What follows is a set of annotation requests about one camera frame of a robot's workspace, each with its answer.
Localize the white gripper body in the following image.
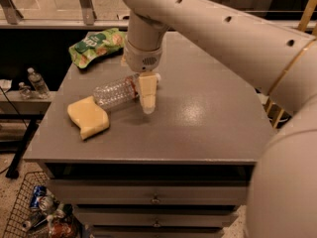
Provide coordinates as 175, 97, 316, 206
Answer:
124, 39, 162, 72

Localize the clear plastic water bottle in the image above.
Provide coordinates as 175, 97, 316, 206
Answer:
93, 73, 139, 110

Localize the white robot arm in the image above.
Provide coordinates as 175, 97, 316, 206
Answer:
123, 0, 317, 238

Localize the yellow sponge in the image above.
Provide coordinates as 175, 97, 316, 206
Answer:
67, 96, 110, 140

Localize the upright water bottle on shelf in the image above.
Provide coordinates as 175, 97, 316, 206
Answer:
27, 67, 50, 99

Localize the small water bottle on shelf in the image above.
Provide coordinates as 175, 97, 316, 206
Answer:
19, 82, 33, 99

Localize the green chip bag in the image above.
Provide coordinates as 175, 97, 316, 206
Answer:
68, 28, 126, 68

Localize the grey drawer cabinet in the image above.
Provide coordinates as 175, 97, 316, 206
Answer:
26, 32, 273, 238

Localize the top drawer knob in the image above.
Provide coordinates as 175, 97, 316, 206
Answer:
151, 194, 160, 204

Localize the grey side bench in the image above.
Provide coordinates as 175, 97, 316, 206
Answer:
0, 91, 56, 179

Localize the blue soda can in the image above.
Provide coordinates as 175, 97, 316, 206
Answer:
29, 185, 47, 211

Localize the silver can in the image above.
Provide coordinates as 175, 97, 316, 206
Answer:
39, 195, 55, 212

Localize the red soda can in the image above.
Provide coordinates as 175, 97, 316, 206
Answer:
49, 223, 77, 238

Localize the yellow wooden rack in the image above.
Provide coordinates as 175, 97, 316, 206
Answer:
264, 0, 317, 129

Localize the metal railing frame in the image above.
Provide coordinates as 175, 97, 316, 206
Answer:
0, 0, 317, 32

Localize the wire basket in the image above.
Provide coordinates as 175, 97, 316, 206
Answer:
2, 171, 82, 238

